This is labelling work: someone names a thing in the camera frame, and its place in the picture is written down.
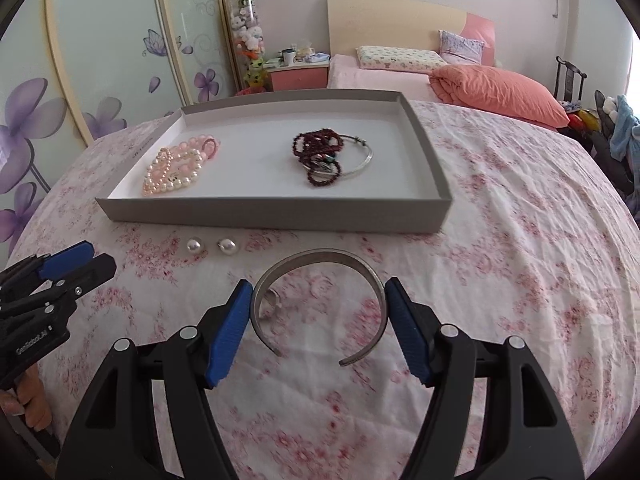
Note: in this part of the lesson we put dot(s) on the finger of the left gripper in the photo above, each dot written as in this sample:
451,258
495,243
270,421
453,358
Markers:
38,269
60,295

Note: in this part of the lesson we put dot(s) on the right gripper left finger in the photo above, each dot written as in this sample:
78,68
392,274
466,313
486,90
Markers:
113,434

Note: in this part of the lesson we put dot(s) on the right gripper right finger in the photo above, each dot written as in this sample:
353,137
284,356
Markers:
525,433

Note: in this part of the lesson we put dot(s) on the thin silver bangle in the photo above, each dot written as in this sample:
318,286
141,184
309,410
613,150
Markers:
354,156

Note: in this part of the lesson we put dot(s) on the person's left hand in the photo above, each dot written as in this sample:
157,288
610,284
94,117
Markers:
28,398

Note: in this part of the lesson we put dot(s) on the left pearl earring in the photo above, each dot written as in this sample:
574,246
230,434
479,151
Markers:
195,246

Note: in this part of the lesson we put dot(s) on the pearl earring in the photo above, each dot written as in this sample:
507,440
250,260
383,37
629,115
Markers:
228,246
195,246

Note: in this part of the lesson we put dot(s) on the right pearl earring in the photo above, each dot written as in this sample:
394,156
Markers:
228,246

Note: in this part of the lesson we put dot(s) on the floral pink bedsheet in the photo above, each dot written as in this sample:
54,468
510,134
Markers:
537,244

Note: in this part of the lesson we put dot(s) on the sliding wardrobe with flowers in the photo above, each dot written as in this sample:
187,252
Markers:
74,71

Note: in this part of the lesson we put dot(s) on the red waste basket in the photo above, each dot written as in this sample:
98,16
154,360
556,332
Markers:
249,91

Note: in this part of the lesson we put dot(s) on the blue garment on chair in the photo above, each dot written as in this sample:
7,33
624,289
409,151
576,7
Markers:
625,142

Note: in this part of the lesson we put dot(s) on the plush toy display tube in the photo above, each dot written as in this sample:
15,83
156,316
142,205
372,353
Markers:
247,42

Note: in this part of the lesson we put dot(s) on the grey cardboard tray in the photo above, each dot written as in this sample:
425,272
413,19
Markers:
255,181

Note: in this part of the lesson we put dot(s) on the pink nightstand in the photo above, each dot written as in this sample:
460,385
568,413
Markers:
299,76

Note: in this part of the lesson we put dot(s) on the orange folded quilt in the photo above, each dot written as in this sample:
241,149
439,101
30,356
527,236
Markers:
500,92

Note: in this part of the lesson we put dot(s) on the black wooden chair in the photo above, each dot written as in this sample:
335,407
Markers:
569,84

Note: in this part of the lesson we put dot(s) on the pink mattress sheet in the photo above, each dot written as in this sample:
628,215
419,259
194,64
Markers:
345,73

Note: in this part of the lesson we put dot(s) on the floral white pillow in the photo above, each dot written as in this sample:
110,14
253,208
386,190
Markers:
397,59

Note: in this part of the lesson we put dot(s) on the purple patterned pillow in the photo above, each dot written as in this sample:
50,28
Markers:
457,50

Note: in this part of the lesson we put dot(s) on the beige pink headboard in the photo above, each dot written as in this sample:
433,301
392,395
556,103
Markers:
410,24

